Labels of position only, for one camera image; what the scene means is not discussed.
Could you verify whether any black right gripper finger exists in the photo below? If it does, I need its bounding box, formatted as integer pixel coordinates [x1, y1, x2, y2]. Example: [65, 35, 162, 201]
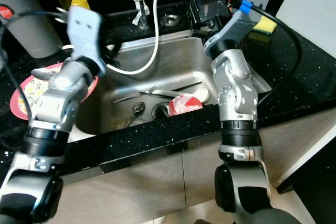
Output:
[191, 0, 207, 29]
[204, 0, 221, 24]

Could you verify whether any round metal counter fitting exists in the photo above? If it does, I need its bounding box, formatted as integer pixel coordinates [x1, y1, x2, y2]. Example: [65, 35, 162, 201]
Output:
[160, 14, 183, 28]

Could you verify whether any yellow sponge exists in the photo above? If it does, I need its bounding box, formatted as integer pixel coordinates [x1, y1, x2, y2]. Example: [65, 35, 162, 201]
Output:
[254, 16, 277, 34]

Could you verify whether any chrome faucet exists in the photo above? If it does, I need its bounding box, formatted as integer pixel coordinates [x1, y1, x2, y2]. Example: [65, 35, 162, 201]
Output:
[132, 0, 151, 29]

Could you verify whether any stainless steel sink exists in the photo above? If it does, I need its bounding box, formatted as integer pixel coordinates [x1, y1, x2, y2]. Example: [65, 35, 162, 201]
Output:
[78, 27, 274, 131]

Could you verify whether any small metal spoon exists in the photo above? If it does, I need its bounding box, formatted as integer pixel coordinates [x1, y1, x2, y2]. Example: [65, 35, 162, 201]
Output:
[123, 103, 147, 130]

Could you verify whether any long thin metal utensil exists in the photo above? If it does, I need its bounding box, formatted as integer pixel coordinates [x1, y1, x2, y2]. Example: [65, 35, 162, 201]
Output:
[139, 81, 203, 99]

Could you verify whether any metal spoon with broad bowl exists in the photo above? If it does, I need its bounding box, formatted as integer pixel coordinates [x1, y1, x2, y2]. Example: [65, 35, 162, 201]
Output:
[31, 67, 65, 81]

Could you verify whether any sink drain strainer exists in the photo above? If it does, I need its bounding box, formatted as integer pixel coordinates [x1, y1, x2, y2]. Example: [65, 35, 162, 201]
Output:
[151, 103, 172, 120]

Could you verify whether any pink floral plate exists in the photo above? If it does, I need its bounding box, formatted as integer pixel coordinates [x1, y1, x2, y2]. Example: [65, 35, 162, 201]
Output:
[17, 62, 100, 121]

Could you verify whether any grey canister with red label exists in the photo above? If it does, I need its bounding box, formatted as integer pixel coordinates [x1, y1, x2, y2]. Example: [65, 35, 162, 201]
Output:
[0, 0, 65, 60]

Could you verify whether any beige cabinet front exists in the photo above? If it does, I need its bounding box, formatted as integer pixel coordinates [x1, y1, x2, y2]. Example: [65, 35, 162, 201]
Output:
[63, 113, 316, 224]

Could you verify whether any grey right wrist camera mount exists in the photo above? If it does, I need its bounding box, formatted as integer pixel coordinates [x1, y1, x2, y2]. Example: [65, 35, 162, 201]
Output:
[210, 0, 274, 42]

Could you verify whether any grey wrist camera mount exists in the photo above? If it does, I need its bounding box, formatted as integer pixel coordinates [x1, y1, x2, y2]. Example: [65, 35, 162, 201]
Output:
[70, 6, 107, 63]
[210, 0, 274, 42]

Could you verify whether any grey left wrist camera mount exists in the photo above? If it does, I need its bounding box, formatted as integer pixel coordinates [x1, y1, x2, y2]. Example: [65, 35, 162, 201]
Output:
[70, 6, 107, 63]

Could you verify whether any white hose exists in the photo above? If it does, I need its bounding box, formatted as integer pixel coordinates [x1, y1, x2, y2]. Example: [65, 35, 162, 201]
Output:
[62, 0, 175, 76]

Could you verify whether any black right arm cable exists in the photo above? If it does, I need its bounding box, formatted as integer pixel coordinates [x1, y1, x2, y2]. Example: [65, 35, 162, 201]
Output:
[256, 3, 303, 105]

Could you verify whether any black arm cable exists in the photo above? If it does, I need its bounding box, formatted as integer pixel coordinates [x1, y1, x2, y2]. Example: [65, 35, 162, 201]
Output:
[256, 3, 303, 105]
[0, 22, 33, 121]

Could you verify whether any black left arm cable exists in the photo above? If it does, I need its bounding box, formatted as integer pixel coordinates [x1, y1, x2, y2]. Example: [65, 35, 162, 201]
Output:
[0, 22, 33, 121]

